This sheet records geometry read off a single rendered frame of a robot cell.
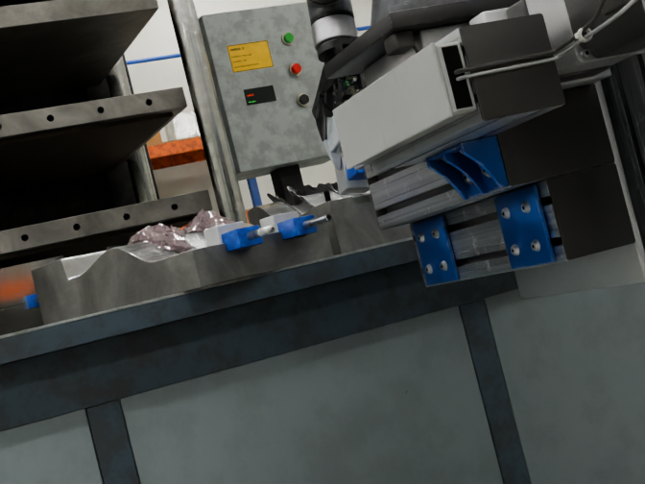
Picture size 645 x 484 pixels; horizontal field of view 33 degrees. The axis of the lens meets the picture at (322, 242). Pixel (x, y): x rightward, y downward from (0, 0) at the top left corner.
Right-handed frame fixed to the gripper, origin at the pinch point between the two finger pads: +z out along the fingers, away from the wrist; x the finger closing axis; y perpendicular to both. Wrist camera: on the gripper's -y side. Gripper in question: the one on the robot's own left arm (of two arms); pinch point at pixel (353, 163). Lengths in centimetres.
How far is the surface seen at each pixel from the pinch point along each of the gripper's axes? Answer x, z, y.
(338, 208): -4.8, 8.1, 1.3
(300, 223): -15.3, 12.3, 9.8
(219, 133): 1, -31, -68
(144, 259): -37.3, 13.5, -0.5
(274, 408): -20.4, 38.4, -1.0
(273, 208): -5.5, -0.4, -26.0
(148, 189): 0, -40, -135
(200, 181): 178, -205, -652
